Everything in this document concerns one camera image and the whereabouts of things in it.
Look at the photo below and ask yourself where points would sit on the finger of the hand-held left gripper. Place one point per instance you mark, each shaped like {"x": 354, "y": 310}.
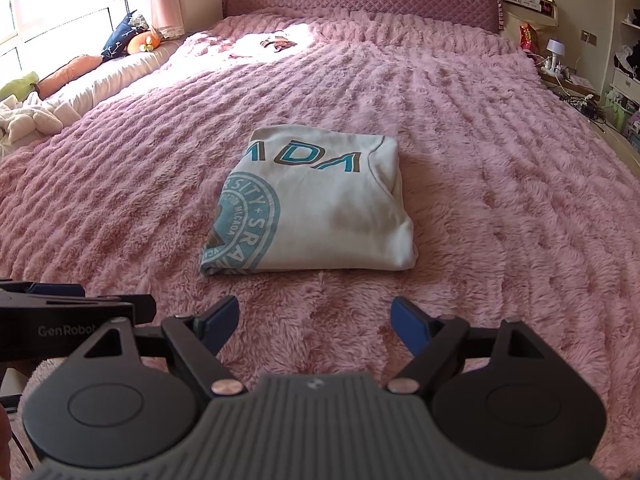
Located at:
{"x": 142, "y": 310}
{"x": 50, "y": 290}

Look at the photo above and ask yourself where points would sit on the white table lamp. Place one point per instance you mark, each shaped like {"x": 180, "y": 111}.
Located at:
{"x": 555, "y": 46}

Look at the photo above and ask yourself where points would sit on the pink fluffy blanket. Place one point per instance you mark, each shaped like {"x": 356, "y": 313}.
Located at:
{"x": 450, "y": 110}

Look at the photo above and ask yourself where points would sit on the white printed sweatshirt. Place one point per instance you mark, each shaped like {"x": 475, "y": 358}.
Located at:
{"x": 320, "y": 210}

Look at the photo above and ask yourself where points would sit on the white drawer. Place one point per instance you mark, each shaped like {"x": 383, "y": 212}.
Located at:
{"x": 625, "y": 81}

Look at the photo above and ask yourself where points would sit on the pale pink quilt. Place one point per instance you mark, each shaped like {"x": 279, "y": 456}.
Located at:
{"x": 120, "y": 77}

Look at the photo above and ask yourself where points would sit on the navy floral pillow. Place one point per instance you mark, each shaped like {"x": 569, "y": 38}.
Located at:
{"x": 120, "y": 35}

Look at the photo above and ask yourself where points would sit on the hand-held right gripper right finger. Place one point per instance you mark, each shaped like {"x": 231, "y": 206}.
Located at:
{"x": 410, "y": 325}

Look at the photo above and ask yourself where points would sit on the salmon pillow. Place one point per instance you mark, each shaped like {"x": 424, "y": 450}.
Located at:
{"x": 70, "y": 75}

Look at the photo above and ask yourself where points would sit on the green plastic basket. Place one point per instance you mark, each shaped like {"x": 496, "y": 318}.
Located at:
{"x": 616, "y": 112}

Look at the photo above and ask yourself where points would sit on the light wooden bed platform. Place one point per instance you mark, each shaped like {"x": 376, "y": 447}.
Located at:
{"x": 615, "y": 150}

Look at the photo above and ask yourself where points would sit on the pink booklet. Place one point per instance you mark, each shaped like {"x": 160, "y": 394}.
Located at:
{"x": 583, "y": 81}

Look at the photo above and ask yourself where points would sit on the small pink cloth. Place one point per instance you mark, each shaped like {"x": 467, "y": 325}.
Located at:
{"x": 277, "y": 42}

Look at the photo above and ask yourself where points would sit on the cream plush garment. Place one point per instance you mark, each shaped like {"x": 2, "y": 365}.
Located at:
{"x": 35, "y": 120}

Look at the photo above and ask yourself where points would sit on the white wardrobe shelving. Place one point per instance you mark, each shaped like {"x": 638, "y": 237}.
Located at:
{"x": 630, "y": 25}

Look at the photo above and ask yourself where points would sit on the orange plush toy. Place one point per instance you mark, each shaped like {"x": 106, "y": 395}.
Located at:
{"x": 145, "y": 44}

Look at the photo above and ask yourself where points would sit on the cream wall shelf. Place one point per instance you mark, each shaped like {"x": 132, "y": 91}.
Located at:
{"x": 540, "y": 21}

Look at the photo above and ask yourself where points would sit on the wall socket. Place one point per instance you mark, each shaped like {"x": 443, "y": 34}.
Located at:
{"x": 588, "y": 37}

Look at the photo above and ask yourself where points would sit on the red snack bag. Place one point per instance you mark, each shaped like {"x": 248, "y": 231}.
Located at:
{"x": 529, "y": 40}

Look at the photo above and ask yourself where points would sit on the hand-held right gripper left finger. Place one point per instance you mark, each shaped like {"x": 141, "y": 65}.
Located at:
{"x": 220, "y": 322}

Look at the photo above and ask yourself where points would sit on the white power strip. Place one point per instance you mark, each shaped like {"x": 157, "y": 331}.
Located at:
{"x": 555, "y": 71}

